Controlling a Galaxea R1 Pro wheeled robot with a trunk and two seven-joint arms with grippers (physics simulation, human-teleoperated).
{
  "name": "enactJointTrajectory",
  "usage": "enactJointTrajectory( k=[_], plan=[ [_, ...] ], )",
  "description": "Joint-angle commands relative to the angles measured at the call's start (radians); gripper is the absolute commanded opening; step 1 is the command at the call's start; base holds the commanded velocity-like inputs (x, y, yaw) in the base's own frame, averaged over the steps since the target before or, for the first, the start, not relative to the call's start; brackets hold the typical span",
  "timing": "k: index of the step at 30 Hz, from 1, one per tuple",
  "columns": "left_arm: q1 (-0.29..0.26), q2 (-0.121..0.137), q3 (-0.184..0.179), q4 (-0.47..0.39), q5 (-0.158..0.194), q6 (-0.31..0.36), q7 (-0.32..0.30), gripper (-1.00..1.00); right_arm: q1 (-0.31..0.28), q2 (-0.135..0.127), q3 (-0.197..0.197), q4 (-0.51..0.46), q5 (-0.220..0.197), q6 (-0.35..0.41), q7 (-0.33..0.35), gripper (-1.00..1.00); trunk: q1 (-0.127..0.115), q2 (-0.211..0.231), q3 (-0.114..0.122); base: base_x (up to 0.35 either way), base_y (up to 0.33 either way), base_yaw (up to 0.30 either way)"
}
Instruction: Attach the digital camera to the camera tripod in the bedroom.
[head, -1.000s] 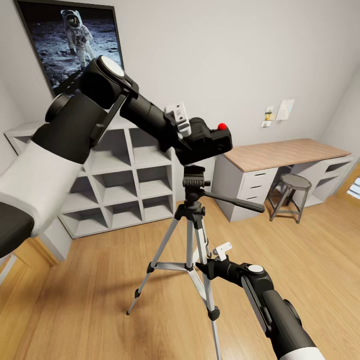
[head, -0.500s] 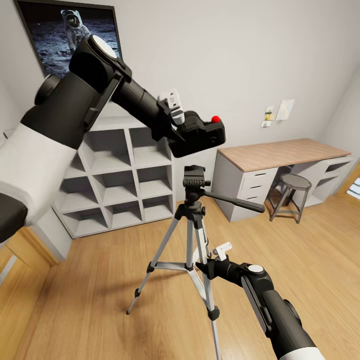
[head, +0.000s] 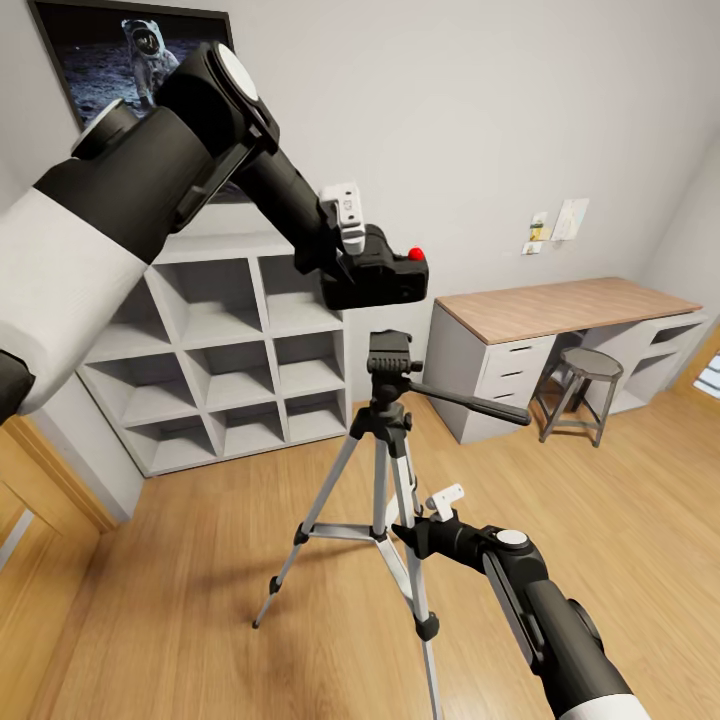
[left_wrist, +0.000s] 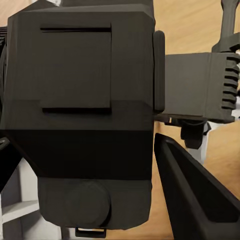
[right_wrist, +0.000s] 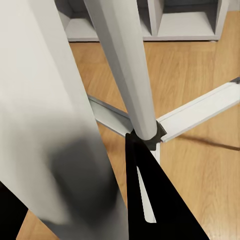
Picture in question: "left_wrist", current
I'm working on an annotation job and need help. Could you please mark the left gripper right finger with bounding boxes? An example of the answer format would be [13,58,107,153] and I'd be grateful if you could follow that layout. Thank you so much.
[154,133,240,240]

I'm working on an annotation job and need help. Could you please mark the digital camera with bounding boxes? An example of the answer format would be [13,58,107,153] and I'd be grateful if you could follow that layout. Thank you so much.
[0,0,165,239]

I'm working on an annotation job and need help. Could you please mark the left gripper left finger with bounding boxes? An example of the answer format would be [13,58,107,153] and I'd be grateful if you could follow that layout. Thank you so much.
[0,137,23,193]

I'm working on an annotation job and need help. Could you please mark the camera tripod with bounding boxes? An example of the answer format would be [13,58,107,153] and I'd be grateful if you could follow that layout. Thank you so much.
[154,0,240,166]

